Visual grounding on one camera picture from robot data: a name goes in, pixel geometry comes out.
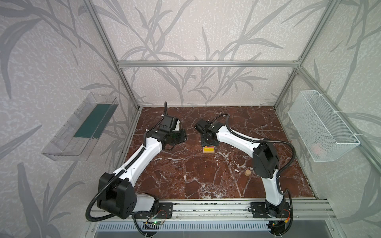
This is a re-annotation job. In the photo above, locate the pink item in basket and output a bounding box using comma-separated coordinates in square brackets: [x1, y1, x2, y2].
[311, 143, 326, 157]

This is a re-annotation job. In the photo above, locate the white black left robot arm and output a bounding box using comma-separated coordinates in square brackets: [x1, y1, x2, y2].
[85, 108, 187, 222]

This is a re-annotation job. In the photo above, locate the white wire mesh basket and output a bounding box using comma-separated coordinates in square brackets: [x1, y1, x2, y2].
[288, 90, 361, 163]

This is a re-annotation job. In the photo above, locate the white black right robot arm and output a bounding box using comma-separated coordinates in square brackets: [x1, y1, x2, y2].
[194, 114, 296, 218]

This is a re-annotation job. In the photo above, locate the clear plastic wall bin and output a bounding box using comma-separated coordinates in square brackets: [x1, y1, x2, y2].
[42, 93, 119, 162]

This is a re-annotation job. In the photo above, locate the aluminium frame horizontal bar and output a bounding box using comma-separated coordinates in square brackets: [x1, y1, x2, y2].
[117, 60, 299, 68]

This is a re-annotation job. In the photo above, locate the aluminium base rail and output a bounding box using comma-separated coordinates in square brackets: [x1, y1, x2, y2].
[155, 198, 336, 221]

